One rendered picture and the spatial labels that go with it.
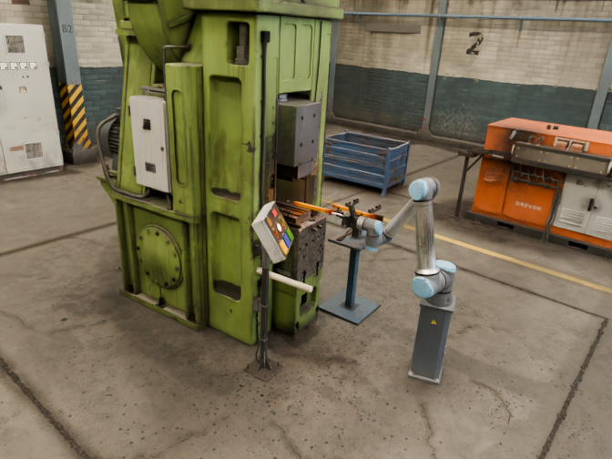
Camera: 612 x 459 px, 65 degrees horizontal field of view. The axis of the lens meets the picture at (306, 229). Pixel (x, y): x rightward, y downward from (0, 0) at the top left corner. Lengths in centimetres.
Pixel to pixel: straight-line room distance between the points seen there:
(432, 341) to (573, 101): 756
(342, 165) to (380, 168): 64
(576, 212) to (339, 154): 333
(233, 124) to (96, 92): 607
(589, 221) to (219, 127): 449
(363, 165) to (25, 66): 495
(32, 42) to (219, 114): 502
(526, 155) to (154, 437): 492
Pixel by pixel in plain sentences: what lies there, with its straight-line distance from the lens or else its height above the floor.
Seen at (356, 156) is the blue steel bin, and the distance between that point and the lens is 730.
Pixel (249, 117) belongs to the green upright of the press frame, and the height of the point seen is 170.
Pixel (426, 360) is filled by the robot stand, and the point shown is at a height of 17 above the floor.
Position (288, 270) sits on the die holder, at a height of 55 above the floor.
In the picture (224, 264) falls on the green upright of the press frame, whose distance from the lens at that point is 363.
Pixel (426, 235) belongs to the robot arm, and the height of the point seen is 111.
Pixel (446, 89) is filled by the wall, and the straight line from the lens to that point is 1108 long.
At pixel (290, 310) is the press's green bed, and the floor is 23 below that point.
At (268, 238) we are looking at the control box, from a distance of 280.
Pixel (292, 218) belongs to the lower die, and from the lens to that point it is 341.
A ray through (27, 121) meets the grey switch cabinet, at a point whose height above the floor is 81.
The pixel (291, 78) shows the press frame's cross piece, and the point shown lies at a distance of 335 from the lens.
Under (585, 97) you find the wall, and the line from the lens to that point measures 1029.
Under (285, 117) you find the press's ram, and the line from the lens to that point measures 321.
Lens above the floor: 222
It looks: 23 degrees down
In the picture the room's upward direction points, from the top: 3 degrees clockwise
